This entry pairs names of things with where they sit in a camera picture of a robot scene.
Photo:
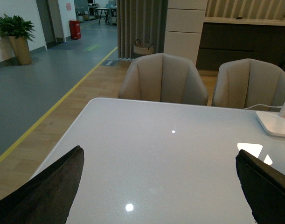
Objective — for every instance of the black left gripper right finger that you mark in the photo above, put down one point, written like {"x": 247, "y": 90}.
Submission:
{"x": 263, "y": 188}

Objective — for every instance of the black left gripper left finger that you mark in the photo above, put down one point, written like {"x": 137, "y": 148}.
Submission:
{"x": 47, "y": 197}

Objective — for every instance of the white desk lamp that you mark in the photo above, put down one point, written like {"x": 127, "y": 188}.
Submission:
{"x": 273, "y": 123}

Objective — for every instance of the beige chair right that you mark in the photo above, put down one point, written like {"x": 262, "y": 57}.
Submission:
{"x": 250, "y": 83}

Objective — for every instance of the beige chair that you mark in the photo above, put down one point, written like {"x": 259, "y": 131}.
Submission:
{"x": 250, "y": 83}
{"x": 162, "y": 77}

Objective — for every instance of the dark floor mat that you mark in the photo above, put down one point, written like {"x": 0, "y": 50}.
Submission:
{"x": 110, "y": 63}

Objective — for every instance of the tan tall planter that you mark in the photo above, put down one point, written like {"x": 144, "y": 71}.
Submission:
{"x": 21, "y": 50}

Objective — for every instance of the beige chair left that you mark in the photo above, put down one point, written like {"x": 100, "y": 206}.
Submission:
{"x": 162, "y": 77}

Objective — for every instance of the dark counter cabinet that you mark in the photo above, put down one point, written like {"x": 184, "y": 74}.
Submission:
{"x": 223, "y": 42}

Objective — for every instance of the red bin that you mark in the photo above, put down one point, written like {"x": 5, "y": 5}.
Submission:
{"x": 75, "y": 31}

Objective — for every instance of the green potted plant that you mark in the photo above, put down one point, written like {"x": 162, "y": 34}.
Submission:
{"x": 17, "y": 27}

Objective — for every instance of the white drawer cabinet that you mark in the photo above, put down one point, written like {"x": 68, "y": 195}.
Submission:
{"x": 185, "y": 19}

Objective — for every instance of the distant black leg table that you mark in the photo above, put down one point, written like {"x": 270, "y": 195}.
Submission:
{"x": 106, "y": 12}

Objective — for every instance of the gray curtain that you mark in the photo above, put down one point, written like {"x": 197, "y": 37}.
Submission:
{"x": 144, "y": 20}

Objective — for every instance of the woven basket black handles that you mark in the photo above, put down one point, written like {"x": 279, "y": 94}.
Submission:
{"x": 143, "y": 48}

